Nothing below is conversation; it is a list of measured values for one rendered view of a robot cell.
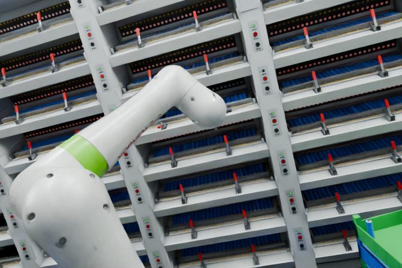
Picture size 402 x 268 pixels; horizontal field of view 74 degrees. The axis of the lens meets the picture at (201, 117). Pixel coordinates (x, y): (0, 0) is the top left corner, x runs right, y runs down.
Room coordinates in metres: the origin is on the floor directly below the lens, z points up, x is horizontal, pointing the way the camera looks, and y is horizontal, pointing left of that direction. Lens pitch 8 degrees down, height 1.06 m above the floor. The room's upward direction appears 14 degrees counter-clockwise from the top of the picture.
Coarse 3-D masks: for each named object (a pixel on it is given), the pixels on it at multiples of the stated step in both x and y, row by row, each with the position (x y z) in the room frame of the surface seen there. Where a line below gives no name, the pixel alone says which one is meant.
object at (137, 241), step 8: (128, 224) 1.41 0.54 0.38; (136, 224) 1.40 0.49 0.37; (128, 232) 1.37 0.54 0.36; (136, 232) 1.34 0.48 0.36; (136, 240) 1.31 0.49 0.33; (136, 248) 1.27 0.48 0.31; (144, 248) 1.26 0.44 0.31; (40, 256) 1.37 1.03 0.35; (48, 256) 1.39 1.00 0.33; (40, 264) 1.35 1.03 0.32; (48, 264) 1.34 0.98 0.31; (56, 264) 1.33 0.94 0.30
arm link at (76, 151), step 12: (60, 144) 0.58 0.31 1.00; (72, 144) 0.57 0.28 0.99; (84, 144) 0.57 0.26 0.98; (48, 156) 0.55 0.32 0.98; (60, 156) 0.54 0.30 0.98; (72, 156) 0.55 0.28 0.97; (84, 156) 0.56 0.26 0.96; (96, 156) 0.57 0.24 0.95; (36, 168) 0.51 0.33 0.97; (84, 168) 0.55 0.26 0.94; (96, 168) 0.57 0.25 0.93; (108, 168) 0.60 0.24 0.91; (24, 180) 0.48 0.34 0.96; (12, 192) 0.49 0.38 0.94; (12, 204) 0.49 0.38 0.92
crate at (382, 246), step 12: (384, 216) 0.85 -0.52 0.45; (396, 216) 0.85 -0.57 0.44; (360, 228) 0.81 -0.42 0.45; (384, 228) 0.85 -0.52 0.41; (396, 228) 0.83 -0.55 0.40; (372, 240) 0.75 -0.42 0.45; (384, 240) 0.79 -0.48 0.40; (396, 240) 0.78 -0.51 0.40; (384, 252) 0.70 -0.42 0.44; (396, 252) 0.73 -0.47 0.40; (396, 264) 0.66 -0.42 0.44
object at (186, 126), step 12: (252, 84) 1.28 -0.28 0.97; (252, 96) 1.21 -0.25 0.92; (240, 108) 1.20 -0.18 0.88; (252, 108) 1.17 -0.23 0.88; (228, 120) 1.19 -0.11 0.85; (240, 120) 1.18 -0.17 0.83; (144, 132) 1.26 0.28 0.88; (156, 132) 1.23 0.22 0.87; (168, 132) 1.22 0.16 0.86; (180, 132) 1.22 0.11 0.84
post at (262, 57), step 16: (240, 16) 1.15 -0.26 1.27; (256, 16) 1.15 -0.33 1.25; (240, 32) 1.29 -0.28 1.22; (256, 64) 1.15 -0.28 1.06; (272, 64) 1.14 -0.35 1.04; (256, 80) 1.15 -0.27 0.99; (272, 80) 1.14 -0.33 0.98; (272, 96) 1.15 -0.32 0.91; (272, 144) 1.15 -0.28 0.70; (288, 144) 1.14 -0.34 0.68; (272, 160) 1.15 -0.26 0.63; (288, 160) 1.15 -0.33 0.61; (288, 176) 1.15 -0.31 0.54; (288, 208) 1.15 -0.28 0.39; (288, 224) 1.15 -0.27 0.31; (304, 224) 1.14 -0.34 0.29; (304, 256) 1.15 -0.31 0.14
